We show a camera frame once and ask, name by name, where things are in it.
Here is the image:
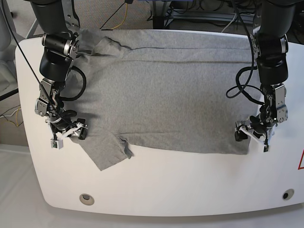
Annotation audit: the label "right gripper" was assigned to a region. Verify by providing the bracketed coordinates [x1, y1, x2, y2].
[49, 118, 87, 150]

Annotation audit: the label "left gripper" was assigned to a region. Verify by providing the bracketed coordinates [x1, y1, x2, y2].
[235, 121, 273, 152]

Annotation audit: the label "grey T-shirt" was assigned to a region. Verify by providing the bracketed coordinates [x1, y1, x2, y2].
[66, 29, 257, 170]

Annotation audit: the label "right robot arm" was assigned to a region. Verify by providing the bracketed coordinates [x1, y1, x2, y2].
[30, 0, 87, 149]

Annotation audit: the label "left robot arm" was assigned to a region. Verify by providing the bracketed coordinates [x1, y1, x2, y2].
[226, 0, 298, 152]

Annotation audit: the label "left table grommet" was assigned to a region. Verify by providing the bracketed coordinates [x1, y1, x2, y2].
[79, 194, 95, 206]

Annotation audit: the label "table grommet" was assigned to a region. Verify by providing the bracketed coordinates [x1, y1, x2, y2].
[79, 194, 95, 206]
[282, 189, 295, 200]

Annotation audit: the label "right table grommet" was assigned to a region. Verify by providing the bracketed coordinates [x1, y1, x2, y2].
[282, 189, 295, 200]

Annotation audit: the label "black table leg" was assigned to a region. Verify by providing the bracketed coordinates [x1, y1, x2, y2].
[148, 0, 173, 30]

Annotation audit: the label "white cable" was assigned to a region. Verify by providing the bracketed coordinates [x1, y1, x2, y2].
[220, 11, 239, 34]

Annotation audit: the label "yellow cable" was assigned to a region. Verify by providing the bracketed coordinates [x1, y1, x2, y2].
[108, 3, 129, 31]

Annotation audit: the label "tangled black cables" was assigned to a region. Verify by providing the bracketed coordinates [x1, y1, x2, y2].
[147, 0, 238, 27]

